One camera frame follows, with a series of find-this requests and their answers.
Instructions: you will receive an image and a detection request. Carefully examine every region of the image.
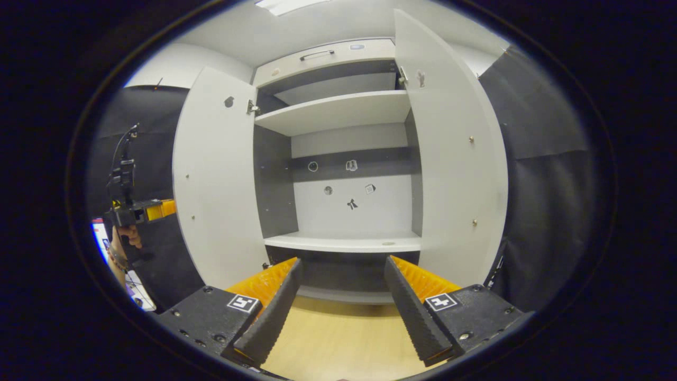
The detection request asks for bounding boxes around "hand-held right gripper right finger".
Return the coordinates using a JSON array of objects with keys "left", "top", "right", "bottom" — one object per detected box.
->
[{"left": 384, "top": 256, "right": 532, "bottom": 367}]

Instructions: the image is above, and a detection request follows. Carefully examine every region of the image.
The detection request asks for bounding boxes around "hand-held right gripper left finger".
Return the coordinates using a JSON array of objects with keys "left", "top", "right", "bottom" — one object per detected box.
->
[{"left": 159, "top": 258, "right": 304, "bottom": 369}]

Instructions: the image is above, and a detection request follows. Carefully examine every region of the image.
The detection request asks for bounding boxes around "beige cabinet door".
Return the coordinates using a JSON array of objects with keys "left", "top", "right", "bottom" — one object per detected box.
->
[
  {"left": 394, "top": 9, "right": 509, "bottom": 288},
  {"left": 172, "top": 66, "right": 270, "bottom": 291}
]

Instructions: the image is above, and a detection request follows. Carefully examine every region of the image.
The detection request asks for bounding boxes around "beige double-door shoe cabinet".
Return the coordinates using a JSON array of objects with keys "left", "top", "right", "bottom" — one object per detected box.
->
[{"left": 251, "top": 37, "right": 424, "bottom": 305}]

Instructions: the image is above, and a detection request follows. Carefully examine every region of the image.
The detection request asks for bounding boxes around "beige cabinet shelf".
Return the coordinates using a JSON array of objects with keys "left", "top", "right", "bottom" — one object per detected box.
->
[
  {"left": 263, "top": 231, "right": 423, "bottom": 253},
  {"left": 254, "top": 89, "right": 412, "bottom": 138}
]

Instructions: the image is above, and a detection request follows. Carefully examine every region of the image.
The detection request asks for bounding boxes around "beige cabinet drawer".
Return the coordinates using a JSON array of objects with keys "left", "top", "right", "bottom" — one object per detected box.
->
[{"left": 253, "top": 38, "right": 397, "bottom": 88}]

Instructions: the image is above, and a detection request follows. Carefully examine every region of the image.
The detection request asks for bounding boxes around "white printed panel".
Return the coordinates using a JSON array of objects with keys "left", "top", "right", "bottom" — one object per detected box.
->
[{"left": 92, "top": 217, "right": 158, "bottom": 313}]

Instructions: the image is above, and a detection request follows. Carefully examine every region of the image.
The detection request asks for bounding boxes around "black backdrop cloth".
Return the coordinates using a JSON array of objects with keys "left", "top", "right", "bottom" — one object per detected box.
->
[
  {"left": 87, "top": 85, "right": 204, "bottom": 313},
  {"left": 479, "top": 45, "right": 596, "bottom": 313}
]

